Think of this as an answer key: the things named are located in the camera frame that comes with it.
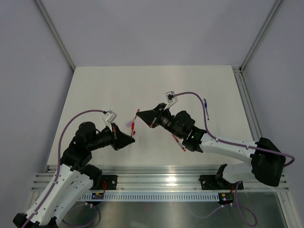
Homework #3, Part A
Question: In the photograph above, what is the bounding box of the red ink clear pen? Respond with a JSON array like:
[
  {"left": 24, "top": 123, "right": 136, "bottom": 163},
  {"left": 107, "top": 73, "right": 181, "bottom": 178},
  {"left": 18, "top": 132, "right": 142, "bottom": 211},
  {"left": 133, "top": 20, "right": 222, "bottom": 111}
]
[{"left": 172, "top": 134, "right": 186, "bottom": 152}]

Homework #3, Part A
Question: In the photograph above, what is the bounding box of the pink highlighter cap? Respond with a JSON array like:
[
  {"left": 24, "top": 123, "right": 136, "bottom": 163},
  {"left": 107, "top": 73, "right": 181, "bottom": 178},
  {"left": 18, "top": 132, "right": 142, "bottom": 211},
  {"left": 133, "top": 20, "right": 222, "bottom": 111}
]
[{"left": 125, "top": 121, "right": 133, "bottom": 127}]

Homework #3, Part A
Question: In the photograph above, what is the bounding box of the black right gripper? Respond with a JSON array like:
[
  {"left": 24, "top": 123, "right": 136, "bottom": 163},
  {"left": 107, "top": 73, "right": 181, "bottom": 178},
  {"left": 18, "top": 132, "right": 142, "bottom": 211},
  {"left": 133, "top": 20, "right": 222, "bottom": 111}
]
[{"left": 138, "top": 103, "right": 183, "bottom": 139}]

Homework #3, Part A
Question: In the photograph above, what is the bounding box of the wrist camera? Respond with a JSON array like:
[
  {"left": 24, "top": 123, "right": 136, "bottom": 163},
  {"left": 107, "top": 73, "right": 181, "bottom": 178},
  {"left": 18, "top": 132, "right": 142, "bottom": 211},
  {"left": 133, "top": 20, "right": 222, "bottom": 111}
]
[
  {"left": 164, "top": 91, "right": 178, "bottom": 110},
  {"left": 102, "top": 110, "right": 117, "bottom": 125}
]

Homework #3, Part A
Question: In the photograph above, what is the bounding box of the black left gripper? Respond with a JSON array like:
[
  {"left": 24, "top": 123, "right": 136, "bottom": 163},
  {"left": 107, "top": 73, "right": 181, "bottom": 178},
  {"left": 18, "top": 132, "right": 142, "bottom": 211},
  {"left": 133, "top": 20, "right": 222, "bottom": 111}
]
[{"left": 88, "top": 123, "right": 135, "bottom": 151}]

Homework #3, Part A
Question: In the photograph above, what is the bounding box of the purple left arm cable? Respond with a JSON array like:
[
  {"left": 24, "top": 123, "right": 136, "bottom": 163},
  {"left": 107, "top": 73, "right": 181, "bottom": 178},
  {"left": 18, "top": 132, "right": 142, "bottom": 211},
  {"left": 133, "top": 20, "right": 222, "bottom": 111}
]
[{"left": 23, "top": 109, "right": 107, "bottom": 228}]

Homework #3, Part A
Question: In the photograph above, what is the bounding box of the white slotted cable duct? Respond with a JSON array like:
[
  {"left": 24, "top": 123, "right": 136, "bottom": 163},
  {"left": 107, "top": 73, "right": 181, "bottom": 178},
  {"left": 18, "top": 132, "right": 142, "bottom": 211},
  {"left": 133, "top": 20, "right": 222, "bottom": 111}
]
[{"left": 79, "top": 192, "right": 219, "bottom": 202}]

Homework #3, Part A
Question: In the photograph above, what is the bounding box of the left circuit board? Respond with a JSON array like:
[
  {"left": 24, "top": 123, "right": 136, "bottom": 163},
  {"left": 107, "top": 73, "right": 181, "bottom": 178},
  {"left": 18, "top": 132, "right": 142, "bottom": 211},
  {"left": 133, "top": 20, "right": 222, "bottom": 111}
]
[{"left": 91, "top": 192, "right": 105, "bottom": 200}]

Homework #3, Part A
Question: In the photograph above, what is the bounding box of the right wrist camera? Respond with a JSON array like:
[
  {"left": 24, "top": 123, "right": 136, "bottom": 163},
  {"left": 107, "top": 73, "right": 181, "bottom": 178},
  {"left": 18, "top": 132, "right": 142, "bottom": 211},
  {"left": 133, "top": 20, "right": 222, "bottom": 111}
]
[{"left": 164, "top": 91, "right": 178, "bottom": 110}]

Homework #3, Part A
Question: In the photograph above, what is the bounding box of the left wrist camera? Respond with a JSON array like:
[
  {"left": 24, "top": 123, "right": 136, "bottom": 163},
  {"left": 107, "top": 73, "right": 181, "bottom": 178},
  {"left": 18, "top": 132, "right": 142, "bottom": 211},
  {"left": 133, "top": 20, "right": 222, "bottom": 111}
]
[{"left": 102, "top": 110, "right": 117, "bottom": 125}]

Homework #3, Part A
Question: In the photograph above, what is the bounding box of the right circuit board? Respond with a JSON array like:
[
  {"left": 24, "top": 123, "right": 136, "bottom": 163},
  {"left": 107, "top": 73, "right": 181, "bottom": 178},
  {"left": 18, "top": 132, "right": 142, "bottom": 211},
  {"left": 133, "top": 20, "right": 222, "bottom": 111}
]
[{"left": 218, "top": 193, "right": 234, "bottom": 203}]

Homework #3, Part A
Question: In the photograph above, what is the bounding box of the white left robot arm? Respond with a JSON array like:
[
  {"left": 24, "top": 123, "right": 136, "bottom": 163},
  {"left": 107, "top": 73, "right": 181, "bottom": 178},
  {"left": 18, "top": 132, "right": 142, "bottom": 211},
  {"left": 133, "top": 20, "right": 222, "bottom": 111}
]
[{"left": 13, "top": 122, "right": 135, "bottom": 228}]

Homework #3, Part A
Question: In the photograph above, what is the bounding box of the circuit board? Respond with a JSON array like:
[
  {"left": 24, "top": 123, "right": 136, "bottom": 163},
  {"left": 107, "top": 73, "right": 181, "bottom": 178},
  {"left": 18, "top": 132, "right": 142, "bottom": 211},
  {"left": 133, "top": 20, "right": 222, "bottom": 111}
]
[
  {"left": 218, "top": 193, "right": 234, "bottom": 203},
  {"left": 91, "top": 192, "right": 105, "bottom": 200}
]

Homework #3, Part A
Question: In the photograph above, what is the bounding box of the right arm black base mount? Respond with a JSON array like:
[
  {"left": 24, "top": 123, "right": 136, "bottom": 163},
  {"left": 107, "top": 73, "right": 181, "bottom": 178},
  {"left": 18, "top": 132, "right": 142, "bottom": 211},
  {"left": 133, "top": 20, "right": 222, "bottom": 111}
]
[{"left": 199, "top": 175, "right": 237, "bottom": 190}]

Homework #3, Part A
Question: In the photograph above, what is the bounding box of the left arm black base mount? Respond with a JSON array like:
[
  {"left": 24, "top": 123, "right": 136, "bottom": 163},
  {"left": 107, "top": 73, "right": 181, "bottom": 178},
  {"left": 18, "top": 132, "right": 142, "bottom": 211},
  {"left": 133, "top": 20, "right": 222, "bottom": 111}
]
[{"left": 90, "top": 174, "right": 118, "bottom": 190}]

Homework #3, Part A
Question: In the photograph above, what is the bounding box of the red grip gel pen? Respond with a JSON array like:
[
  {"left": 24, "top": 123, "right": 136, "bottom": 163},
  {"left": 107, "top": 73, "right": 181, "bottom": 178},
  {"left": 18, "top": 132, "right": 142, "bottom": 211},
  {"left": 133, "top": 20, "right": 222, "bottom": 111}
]
[{"left": 131, "top": 120, "right": 135, "bottom": 138}]

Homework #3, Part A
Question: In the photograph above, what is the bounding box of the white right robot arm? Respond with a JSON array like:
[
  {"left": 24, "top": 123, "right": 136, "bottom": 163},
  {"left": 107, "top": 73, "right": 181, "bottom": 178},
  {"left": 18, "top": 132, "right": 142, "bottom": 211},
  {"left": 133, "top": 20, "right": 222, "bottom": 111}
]
[{"left": 136, "top": 103, "right": 286, "bottom": 187}]

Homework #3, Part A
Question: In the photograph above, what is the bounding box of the blue grip gel pen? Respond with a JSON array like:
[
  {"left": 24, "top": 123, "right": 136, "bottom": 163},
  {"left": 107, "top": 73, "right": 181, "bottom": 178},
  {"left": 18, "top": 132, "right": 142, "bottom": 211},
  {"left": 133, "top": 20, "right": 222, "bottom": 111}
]
[{"left": 203, "top": 98, "right": 209, "bottom": 120}]

